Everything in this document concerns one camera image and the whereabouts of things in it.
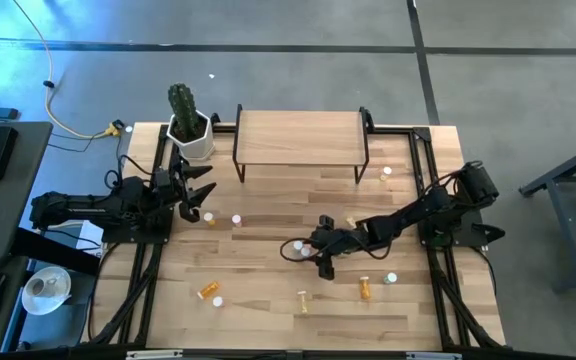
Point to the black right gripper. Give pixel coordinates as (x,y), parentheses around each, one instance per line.
(338,242)

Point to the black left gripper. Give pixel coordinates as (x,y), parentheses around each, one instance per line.
(173,182)

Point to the teal medicine bottle white cap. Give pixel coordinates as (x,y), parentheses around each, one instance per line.
(391,277)
(298,245)

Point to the orange medicine bottle white cap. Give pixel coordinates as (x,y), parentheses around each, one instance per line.
(209,217)
(210,289)
(365,289)

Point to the yellow medicine bottle white cap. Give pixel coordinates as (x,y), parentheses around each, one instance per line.
(386,172)
(302,301)

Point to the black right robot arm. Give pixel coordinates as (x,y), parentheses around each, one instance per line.
(418,210)

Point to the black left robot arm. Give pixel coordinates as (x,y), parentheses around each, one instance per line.
(83,207)

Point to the white faceted plant pot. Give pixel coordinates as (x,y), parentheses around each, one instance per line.
(203,145)

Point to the green cactus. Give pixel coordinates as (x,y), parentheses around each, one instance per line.
(183,107)

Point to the white box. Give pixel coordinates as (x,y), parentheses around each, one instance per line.
(90,235)

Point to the dark grey desk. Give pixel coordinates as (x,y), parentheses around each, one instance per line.
(28,150)

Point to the wooden shelf black metal frame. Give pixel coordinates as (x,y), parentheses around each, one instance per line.
(300,137)

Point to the black aluminium table frame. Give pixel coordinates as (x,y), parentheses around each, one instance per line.
(398,131)

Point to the silver bracket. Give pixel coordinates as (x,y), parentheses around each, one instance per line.
(154,354)
(433,356)

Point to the blue metal table frame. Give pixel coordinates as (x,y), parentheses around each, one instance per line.
(557,225)

